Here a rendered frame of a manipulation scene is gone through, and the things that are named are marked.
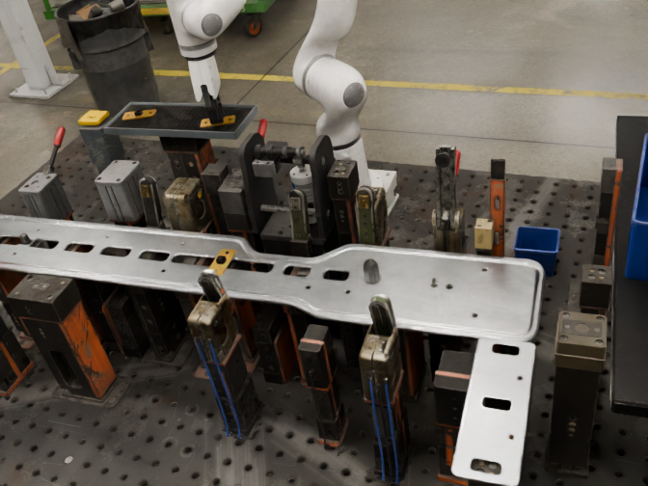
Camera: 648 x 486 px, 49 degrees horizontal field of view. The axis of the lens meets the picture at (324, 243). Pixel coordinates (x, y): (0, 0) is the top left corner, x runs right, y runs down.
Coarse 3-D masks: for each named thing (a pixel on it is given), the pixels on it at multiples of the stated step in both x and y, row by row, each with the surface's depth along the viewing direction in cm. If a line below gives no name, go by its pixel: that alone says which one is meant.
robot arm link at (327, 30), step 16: (320, 0) 172; (336, 0) 170; (352, 0) 171; (320, 16) 174; (336, 16) 172; (352, 16) 174; (320, 32) 176; (336, 32) 175; (304, 48) 182; (320, 48) 182; (336, 48) 186; (304, 64) 183; (304, 80) 183
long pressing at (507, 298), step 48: (48, 240) 170; (96, 240) 167; (144, 240) 164; (192, 240) 162; (240, 240) 158; (192, 288) 148; (240, 288) 146; (288, 288) 144; (336, 288) 141; (384, 288) 139; (432, 288) 137; (480, 288) 136; (528, 288) 134; (480, 336) 127; (528, 336) 125
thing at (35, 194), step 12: (36, 180) 182; (48, 180) 181; (24, 192) 179; (36, 192) 177; (48, 192) 181; (60, 192) 185; (36, 204) 181; (48, 204) 181; (60, 204) 185; (36, 216) 183; (48, 216) 182; (60, 216) 185
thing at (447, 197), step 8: (440, 152) 138; (448, 152) 137; (440, 160) 135; (448, 160) 134; (440, 168) 139; (448, 168) 139; (440, 176) 140; (448, 176) 140; (440, 184) 140; (448, 184) 141; (440, 192) 141; (448, 192) 141; (440, 200) 142; (448, 200) 142; (440, 208) 143; (440, 216) 144; (440, 224) 145
